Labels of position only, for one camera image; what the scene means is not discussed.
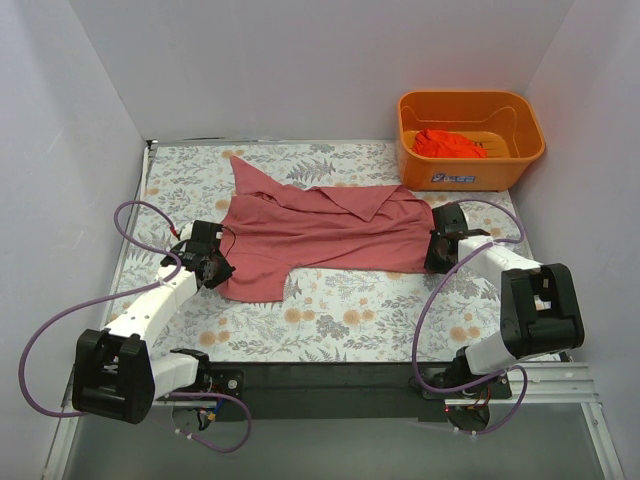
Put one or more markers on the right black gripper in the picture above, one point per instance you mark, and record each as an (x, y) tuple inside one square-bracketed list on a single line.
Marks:
[(435, 251)]

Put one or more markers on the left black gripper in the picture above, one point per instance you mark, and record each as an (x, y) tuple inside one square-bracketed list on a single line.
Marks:
[(218, 270)]

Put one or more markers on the pink t shirt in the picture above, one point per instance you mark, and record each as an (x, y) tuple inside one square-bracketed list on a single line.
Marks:
[(277, 228)]

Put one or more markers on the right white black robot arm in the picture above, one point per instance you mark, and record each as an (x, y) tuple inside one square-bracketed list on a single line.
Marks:
[(539, 310)]

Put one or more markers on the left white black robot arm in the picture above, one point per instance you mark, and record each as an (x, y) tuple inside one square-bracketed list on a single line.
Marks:
[(114, 374)]

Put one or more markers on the floral patterned table mat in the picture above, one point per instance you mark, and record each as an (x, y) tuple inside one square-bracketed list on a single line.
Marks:
[(325, 315)]

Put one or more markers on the orange t shirt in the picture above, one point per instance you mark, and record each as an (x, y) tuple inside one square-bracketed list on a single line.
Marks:
[(433, 143)]

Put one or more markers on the orange plastic basket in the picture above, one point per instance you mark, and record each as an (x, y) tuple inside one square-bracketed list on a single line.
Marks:
[(501, 122)]

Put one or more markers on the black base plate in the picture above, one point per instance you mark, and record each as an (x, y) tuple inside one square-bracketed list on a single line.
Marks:
[(339, 391)]

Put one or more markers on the aluminium rail frame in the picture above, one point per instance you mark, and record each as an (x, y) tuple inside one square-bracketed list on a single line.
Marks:
[(358, 421)]

